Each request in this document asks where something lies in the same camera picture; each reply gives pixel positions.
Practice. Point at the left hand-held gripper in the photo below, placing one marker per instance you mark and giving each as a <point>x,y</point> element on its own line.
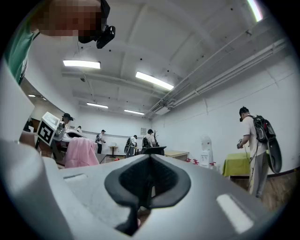
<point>48,131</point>

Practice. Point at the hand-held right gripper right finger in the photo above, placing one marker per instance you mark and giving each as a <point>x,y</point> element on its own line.
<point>180,185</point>

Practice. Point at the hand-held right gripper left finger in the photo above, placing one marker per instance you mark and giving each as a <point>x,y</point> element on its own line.
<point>114,185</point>

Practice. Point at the pink clothes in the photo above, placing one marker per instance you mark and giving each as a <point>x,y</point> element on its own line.
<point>78,154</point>

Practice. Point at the dark grey blurry object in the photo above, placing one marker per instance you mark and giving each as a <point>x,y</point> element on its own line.
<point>153,150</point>

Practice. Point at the light wooden table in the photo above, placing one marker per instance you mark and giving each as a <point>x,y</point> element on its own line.
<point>175,153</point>

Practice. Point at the long ceiling light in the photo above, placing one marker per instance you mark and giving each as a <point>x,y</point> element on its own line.
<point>97,105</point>
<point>255,10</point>
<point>153,80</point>
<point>82,64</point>
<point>134,112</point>

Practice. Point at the small round table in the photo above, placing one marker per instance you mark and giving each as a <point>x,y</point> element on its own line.
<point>113,147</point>

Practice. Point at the white water dispenser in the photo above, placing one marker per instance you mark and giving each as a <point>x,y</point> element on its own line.
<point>206,150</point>

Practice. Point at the dark coat rack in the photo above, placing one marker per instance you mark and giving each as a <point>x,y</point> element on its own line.
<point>156,138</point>

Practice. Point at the yellow-green cloth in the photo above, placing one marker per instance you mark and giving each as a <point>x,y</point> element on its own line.
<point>235,164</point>

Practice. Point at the white ceiling air conditioner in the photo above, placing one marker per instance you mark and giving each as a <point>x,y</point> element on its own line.
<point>162,110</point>

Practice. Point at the black oval cushion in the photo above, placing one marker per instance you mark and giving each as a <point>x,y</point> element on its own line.
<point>275,155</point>

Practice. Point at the person's green shirt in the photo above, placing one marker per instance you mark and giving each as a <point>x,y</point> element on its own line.
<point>18,51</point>

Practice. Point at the person's head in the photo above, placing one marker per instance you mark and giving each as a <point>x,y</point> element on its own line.
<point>68,16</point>

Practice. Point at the white ceiling pipes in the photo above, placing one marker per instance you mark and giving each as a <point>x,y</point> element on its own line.
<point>234,72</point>

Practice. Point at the ceiling camera dome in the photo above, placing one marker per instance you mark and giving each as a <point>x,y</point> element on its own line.
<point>82,79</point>

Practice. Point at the framed wall notice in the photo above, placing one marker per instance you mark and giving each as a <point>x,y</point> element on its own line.
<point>143,131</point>

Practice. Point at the black head-mounted camera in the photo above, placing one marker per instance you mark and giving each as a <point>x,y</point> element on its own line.
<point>105,36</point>

